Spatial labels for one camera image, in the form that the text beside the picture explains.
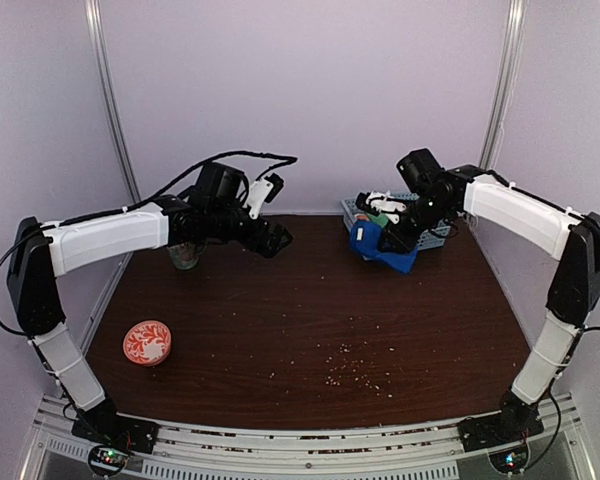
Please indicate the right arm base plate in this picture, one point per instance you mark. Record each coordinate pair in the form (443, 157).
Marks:
(477, 433)

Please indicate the aluminium frame post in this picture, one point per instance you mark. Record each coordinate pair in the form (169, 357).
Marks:
(96, 32)
(505, 84)

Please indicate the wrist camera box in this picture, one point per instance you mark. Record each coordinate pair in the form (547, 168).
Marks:
(419, 170)
(218, 183)

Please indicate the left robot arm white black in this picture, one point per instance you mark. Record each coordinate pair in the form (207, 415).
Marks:
(46, 256)

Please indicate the orange patterned bowl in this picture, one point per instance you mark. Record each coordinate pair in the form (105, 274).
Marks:
(148, 343)

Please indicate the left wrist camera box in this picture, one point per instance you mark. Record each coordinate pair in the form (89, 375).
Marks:
(218, 183)

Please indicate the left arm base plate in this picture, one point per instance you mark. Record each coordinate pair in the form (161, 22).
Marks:
(104, 425)

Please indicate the left aluminium frame post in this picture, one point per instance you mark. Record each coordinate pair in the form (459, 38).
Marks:
(96, 32)

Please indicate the right aluminium frame post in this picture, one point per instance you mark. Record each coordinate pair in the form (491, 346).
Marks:
(505, 84)

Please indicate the front aluminium rail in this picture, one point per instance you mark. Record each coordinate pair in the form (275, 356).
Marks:
(429, 450)

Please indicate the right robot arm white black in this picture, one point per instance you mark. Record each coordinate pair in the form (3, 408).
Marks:
(567, 236)

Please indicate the light blue plastic basket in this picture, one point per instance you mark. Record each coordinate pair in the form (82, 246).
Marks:
(431, 239)

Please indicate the white patterned mug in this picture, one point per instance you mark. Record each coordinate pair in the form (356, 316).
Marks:
(185, 256)

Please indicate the blue towel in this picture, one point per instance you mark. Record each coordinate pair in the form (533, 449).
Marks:
(365, 240)

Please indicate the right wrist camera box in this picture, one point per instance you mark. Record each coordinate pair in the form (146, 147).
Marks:
(419, 170)

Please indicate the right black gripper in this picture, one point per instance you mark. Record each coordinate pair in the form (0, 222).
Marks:
(390, 233)

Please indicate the green rolled towel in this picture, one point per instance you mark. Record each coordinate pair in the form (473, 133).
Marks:
(381, 220)

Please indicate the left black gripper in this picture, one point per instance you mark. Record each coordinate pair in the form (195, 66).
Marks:
(271, 245)

